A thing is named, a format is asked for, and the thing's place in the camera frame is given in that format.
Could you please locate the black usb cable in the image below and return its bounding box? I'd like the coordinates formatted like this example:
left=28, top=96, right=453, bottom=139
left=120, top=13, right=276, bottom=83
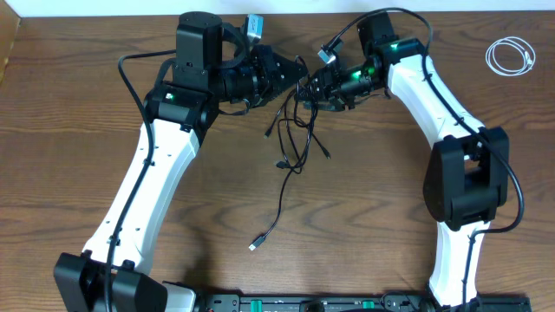
left=248, top=55, right=320, bottom=251

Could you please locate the white usb cable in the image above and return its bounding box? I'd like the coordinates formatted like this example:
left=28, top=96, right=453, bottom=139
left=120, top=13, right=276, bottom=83
left=485, top=36, right=537, bottom=77

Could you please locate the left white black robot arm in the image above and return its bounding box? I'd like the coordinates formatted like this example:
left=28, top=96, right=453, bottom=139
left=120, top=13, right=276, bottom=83
left=54, top=11, right=304, bottom=311

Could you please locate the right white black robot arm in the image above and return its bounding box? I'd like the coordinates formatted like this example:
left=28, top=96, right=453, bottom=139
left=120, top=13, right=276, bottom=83
left=300, top=9, right=512, bottom=311

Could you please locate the cardboard side panel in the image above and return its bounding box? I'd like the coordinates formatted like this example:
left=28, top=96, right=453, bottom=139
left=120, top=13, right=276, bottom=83
left=0, top=0, right=21, bottom=81

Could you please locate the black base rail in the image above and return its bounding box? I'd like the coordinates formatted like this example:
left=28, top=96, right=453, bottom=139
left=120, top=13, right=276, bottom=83
left=192, top=291, right=532, bottom=312

